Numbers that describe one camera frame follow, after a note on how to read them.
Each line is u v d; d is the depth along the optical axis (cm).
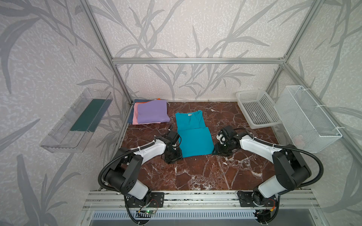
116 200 75
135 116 102
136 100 119
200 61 189
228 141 70
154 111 108
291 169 44
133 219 68
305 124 64
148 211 71
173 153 77
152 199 72
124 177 43
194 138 96
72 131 64
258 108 116
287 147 47
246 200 73
